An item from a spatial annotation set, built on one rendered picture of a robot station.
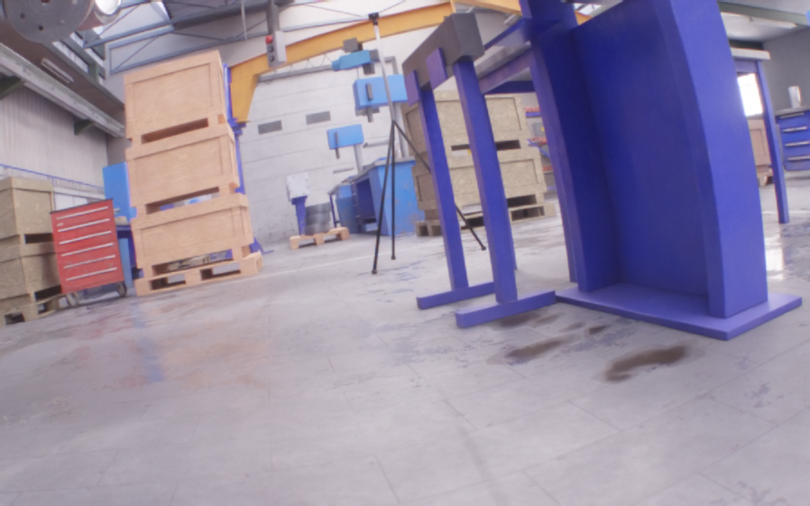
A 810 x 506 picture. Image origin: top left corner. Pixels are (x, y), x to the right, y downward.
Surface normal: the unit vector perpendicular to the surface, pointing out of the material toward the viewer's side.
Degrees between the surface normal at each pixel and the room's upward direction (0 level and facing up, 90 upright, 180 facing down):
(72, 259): 90
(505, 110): 90
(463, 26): 90
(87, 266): 90
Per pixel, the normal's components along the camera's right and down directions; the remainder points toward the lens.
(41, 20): 0.17, 0.69
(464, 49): 0.22, 0.04
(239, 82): -0.32, 0.14
